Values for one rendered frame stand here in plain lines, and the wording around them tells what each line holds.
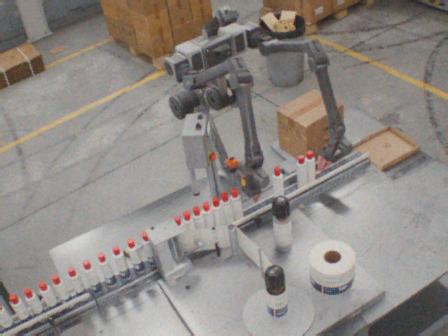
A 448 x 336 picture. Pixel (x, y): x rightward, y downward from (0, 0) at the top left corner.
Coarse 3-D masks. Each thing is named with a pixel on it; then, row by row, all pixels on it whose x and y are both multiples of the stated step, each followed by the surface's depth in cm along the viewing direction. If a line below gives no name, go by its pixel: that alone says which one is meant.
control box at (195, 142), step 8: (192, 120) 251; (184, 128) 247; (192, 128) 246; (184, 136) 243; (192, 136) 242; (200, 136) 242; (208, 136) 254; (184, 144) 245; (192, 144) 245; (200, 144) 245; (208, 144) 252; (192, 152) 248; (200, 152) 248; (208, 152) 251; (192, 160) 251; (200, 160) 250; (208, 160) 251; (192, 168) 254; (200, 168) 254
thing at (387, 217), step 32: (352, 128) 338; (416, 160) 306; (224, 192) 308; (352, 192) 294; (384, 192) 290; (416, 192) 287; (128, 224) 298; (320, 224) 279; (352, 224) 276; (384, 224) 272; (416, 224) 269; (64, 256) 285; (96, 256) 282; (128, 256) 279; (384, 256) 257; (416, 256) 253; (384, 288) 242; (416, 288) 239; (96, 320) 250; (128, 320) 248; (160, 320) 246; (352, 320) 232
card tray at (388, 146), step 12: (384, 132) 330; (396, 132) 325; (360, 144) 323; (372, 144) 322; (384, 144) 321; (396, 144) 319; (408, 144) 318; (372, 156) 314; (384, 156) 312; (396, 156) 311; (384, 168) 303
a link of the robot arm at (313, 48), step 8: (312, 40) 274; (264, 48) 302; (272, 48) 299; (280, 48) 294; (288, 48) 288; (296, 48) 283; (304, 48) 277; (312, 48) 273; (320, 48) 275; (312, 56) 273; (320, 56) 274; (320, 64) 276
